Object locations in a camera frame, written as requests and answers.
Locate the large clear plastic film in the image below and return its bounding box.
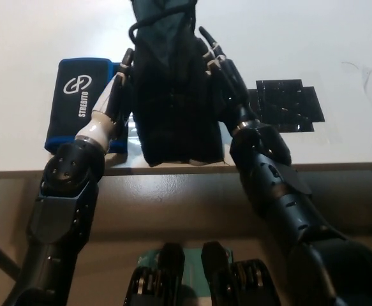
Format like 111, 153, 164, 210
311, 62, 372, 146

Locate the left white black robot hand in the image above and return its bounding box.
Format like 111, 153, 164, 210
75, 47, 135, 152

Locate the clear plastic sheet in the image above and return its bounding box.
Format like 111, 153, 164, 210
121, 116, 148, 154

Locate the black tape patch on table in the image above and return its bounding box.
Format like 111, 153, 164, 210
247, 78, 326, 133

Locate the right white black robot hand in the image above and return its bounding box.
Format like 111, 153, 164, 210
198, 26, 260, 131

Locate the black blue-trimmed Strebito notebook pouch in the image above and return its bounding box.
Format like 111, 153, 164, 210
44, 57, 130, 157

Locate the dark navy garment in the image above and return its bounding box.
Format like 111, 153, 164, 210
128, 0, 225, 168

